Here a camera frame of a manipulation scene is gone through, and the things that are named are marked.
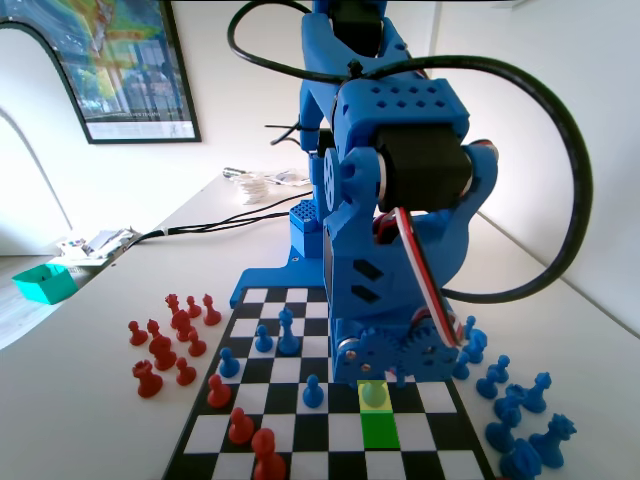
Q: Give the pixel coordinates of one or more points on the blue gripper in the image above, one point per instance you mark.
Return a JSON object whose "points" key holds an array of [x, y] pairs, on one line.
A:
{"points": [[371, 354]]}

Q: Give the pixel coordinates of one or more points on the blue chess pawn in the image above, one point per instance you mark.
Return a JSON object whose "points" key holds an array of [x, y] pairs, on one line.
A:
{"points": [[461, 369], [485, 386], [263, 341], [312, 393], [470, 324], [229, 365]]}

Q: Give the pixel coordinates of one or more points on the blue chess king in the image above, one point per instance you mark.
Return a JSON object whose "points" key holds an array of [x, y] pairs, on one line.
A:
{"points": [[287, 337]]}

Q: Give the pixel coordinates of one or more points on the red chess pawn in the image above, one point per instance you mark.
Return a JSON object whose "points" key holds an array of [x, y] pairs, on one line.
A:
{"points": [[185, 373], [218, 393], [193, 307], [196, 346], [137, 334], [241, 427], [267, 457]]}

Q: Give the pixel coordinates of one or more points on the red chess bishop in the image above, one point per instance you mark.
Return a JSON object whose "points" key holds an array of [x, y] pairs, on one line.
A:
{"points": [[211, 312]]}

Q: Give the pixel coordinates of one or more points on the red chess knight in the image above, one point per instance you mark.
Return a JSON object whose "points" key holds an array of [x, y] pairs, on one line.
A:
{"points": [[162, 354], [182, 326]]}

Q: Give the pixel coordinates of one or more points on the red chess queen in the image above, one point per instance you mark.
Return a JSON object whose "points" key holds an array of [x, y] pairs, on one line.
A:
{"points": [[173, 301]]}

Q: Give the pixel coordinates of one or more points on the black white chessboard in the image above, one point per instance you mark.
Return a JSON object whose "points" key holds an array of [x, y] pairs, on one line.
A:
{"points": [[280, 410]]}

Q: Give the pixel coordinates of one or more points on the printed paper sheets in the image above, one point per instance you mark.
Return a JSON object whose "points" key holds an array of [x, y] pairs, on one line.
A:
{"points": [[286, 176]]}

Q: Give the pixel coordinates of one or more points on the small silver metal object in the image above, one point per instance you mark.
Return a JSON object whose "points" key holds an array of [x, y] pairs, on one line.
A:
{"points": [[231, 172]]}

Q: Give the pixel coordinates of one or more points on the white door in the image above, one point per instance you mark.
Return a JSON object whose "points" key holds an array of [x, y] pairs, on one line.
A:
{"points": [[420, 30]]}

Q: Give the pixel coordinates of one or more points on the teal plastic box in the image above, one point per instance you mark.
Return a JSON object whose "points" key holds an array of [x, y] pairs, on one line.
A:
{"points": [[45, 285]]}

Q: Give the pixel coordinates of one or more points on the black framed poster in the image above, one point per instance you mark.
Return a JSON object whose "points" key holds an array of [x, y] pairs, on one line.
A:
{"points": [[130, 65]]}

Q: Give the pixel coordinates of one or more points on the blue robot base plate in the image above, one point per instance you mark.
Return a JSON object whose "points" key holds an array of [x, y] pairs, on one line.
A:
{"points": [[270, 277]]}

